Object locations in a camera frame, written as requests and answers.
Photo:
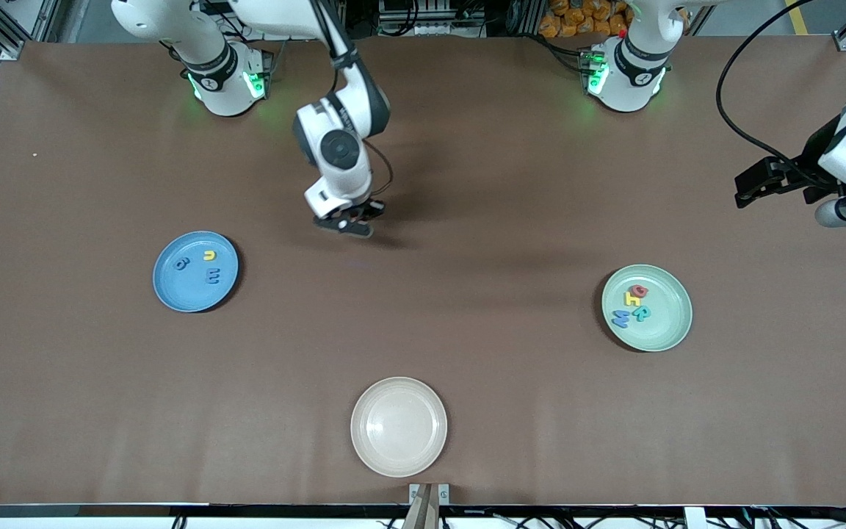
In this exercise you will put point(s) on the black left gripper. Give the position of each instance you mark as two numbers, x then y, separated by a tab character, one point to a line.
809	168

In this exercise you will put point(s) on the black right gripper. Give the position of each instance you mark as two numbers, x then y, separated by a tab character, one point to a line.
366	211

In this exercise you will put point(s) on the coral red letter Q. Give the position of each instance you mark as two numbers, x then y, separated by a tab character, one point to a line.
640	289

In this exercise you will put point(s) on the yellow capital letter H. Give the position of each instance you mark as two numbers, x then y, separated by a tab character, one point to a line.
631	300

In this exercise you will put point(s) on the teal capital letter R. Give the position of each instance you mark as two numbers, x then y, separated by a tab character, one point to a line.
642	313

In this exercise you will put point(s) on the light blue capital letter M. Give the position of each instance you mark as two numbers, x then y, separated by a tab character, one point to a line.
620	319

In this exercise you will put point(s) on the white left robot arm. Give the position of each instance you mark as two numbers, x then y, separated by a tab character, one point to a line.
628	88

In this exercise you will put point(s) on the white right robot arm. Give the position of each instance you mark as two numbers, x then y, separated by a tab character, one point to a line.
338	150

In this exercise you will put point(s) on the brown table cover mat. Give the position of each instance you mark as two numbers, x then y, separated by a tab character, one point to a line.
467	345

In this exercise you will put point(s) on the light green plate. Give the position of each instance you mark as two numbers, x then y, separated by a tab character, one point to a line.
665	323

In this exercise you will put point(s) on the blue plate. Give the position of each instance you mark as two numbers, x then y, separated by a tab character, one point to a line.
188	290

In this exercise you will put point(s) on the beige plate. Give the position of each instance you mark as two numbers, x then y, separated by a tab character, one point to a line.
399	427

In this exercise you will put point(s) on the black equipment rack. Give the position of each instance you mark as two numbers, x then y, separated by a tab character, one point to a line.
430	15

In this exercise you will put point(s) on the pile of orange items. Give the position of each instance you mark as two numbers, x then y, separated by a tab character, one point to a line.
577	18

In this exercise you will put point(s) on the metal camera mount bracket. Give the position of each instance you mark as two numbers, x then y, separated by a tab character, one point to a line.
429	499

